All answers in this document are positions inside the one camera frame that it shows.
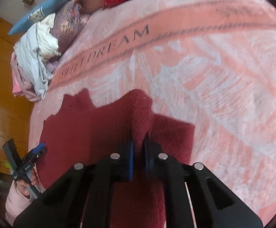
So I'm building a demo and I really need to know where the cream garment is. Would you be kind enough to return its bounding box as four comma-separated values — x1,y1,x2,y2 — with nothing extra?
37,13,60,59

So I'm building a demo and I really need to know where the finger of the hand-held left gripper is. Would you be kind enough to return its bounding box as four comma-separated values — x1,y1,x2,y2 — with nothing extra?
25,148,40,165
33,142,48,158

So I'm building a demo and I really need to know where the blue pillow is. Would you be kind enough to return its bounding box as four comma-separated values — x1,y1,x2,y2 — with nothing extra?
8,0,68,36

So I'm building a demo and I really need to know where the person's left hand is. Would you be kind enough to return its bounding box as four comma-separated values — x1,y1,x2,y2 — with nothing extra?
15,167,43,199

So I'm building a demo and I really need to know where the white knit garment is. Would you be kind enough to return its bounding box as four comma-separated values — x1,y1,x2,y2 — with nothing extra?
14,22,54,100

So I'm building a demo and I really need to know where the pink garment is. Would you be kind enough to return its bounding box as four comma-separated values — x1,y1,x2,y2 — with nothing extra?
11,52,60,102

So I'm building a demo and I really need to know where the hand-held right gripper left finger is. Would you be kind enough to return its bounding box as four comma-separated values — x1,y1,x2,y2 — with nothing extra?
13,141,135,228

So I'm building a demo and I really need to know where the purple patterned pillow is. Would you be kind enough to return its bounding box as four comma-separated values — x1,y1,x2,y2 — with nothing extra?
50,0,91,55

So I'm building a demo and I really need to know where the dark red knit sweater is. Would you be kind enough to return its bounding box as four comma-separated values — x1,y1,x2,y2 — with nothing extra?
40,88,195,228

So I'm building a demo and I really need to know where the pink patterned blanket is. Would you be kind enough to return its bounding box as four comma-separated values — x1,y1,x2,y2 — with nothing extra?
29,0,276,226

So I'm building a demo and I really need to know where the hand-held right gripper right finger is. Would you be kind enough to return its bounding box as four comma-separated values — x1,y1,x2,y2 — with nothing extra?
144,133,263,228

